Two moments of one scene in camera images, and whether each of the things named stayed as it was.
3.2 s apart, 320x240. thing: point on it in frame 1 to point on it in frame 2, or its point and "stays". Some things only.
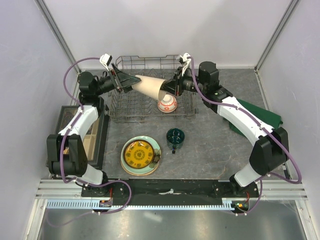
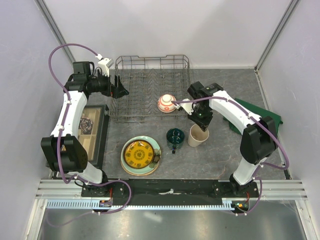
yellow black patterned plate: x=138 y=154 stays
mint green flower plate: x=155 y=162 stays
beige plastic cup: x=151 y=87 to x=197 y=136
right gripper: x=175 y=86 to x=204 y=123
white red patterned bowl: x=168 y=104 stays
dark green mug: x=175 y=138 stays
